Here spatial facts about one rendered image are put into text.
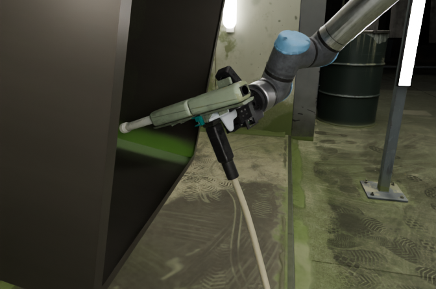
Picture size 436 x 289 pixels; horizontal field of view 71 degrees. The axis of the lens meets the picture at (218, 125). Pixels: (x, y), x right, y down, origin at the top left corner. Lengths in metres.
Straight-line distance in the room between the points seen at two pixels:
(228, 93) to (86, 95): 0.32
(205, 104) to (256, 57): 1.87
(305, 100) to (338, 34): 1.66
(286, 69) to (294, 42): 0.08
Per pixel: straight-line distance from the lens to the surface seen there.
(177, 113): 0.75
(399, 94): 1.81
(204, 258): 1.27
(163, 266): 1.25
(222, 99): 0.64
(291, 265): 1.27
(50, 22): 0.40
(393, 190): 2.02
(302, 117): 2.60
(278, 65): 0.88
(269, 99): 0.85
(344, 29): 0.93
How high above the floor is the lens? 0.86
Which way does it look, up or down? 17 degrees down
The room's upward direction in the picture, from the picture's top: straight up
